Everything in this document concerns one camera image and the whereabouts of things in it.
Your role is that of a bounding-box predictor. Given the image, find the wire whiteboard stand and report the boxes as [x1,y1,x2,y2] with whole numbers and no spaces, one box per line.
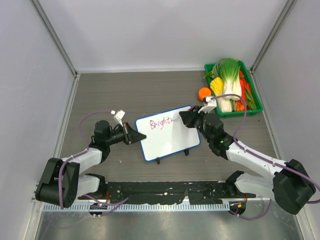
[155,148,190,165]

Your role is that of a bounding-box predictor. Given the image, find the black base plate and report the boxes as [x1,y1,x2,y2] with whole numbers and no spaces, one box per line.
[105,181,256,205]

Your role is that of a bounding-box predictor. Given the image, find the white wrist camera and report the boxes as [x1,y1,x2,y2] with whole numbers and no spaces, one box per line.
[110,110,126,126]
[198,95,217,114]

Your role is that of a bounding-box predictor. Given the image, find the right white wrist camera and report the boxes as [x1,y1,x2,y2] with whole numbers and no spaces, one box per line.
[198,95,217,114]

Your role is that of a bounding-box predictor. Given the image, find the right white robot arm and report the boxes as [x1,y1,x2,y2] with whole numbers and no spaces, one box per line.
[179,107,316,215]

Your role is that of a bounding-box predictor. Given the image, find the red toy peppers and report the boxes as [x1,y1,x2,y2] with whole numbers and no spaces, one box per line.
[235,70,252,112]

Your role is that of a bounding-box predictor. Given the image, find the toy bok choy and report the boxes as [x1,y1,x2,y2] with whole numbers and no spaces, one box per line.
[219,58,242,101]

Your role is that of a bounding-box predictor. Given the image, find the orange toy fruit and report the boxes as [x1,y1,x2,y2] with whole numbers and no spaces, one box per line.
[197,87,212,102]

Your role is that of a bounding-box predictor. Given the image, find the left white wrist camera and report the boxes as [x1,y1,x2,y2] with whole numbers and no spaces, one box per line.
[110,110,126,126]

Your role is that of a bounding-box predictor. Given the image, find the white slotted cable duct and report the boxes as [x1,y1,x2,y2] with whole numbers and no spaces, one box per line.
[42,201,230,212]

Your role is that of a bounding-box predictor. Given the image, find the green plastic basket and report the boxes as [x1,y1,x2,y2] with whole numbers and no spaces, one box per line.
[203,59,263,118]

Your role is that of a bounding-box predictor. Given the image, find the blue framed whiteboard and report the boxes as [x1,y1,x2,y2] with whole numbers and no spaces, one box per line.
[135,105,201,162]

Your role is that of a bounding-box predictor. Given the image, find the white marker magenta cap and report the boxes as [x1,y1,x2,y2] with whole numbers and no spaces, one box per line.
[171,105,196,121]

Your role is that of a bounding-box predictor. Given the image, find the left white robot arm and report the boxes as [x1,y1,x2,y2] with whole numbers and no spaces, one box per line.
[35,120,147,209]

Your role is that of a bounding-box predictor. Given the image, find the green toy pea pods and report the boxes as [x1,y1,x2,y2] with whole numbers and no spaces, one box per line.
[244,87,257,110]

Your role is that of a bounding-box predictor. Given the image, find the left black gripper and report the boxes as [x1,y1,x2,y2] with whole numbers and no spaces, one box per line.
[105,122,145,146]

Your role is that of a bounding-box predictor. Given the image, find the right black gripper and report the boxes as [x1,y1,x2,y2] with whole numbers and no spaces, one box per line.
[180,105,213,143]

